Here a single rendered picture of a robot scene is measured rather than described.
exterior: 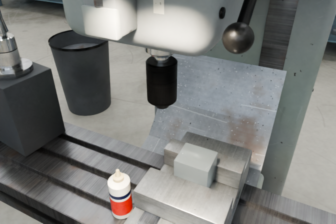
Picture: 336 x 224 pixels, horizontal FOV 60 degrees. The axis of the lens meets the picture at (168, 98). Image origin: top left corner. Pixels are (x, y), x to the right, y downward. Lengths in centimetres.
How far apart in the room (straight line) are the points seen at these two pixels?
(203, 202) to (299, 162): 182
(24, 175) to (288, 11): 69
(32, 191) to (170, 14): 51
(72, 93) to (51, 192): 188
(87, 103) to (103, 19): 225
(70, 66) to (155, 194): 195
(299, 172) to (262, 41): 152
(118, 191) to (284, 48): 50
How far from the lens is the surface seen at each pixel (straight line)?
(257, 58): 79
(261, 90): 79
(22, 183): 72
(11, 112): 71
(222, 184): 56
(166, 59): 42
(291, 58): 78
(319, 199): 207
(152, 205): 49
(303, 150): 238
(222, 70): 80
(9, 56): 72
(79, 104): 255
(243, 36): 28
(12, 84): 69
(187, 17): 29
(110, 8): 29
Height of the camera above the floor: 144
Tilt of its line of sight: 31 degrees down
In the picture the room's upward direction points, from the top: straight up
